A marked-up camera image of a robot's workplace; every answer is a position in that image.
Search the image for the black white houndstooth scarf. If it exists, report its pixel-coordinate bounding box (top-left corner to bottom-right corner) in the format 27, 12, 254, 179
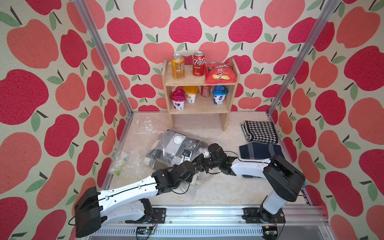
241, 121, 278, 144

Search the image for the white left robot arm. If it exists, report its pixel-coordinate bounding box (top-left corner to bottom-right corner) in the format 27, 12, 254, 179
73, 161, 196, 238

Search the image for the red chips bag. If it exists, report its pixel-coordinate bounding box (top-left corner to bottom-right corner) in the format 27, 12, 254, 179
205, 63, 237, 85

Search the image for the red cola can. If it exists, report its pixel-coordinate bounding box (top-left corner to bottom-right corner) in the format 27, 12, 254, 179
192, 51, 206, 77

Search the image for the yellow lid cup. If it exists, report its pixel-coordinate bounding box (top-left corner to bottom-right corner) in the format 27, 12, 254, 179
183, 86, 199, 104

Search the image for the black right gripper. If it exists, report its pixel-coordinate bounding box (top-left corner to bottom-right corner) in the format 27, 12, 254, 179
193, 153, 220, 173

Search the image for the clear plastic vacuum bag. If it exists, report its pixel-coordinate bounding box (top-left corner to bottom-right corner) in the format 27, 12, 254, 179
109, 116, 209, 178

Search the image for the aluminium frame post right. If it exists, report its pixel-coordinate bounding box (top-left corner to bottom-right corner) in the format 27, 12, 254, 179
267, 0, 341, 120

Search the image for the navy blue plaid scarf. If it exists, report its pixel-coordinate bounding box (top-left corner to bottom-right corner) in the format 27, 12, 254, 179
239, 142, 284, 162

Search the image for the black grey striped scarf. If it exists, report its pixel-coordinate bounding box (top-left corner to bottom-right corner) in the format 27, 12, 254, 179
145, 130, 209, 170

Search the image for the wooden two-tier shelf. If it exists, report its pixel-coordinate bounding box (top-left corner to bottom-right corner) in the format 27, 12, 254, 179
162, 59, 238, 131

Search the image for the aluminium frame post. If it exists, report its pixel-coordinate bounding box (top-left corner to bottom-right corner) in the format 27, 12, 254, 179
267, 0, 341, 120
74, 0, 134, 118

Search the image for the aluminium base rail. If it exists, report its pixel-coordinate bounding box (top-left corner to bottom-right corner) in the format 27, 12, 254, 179
86, 205, 336, 240

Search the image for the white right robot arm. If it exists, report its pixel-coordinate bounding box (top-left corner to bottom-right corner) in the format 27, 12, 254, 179
193, 144, 306, 216

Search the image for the pink lid cup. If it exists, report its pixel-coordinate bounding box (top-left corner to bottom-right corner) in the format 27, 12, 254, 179
170, 90, 186, 111

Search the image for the aluminium frame post left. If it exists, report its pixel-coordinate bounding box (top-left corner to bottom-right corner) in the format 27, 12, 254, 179
74, 0, 134, 118

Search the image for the orange drink can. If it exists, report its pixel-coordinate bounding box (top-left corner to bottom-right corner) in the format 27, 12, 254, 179
172, 54, 185, 80

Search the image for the small red can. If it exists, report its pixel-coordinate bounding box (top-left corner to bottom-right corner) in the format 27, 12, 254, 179
201, 86, 211, 98

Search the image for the blue lid cup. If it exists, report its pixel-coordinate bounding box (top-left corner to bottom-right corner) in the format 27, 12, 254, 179
213, 86, 228, 105

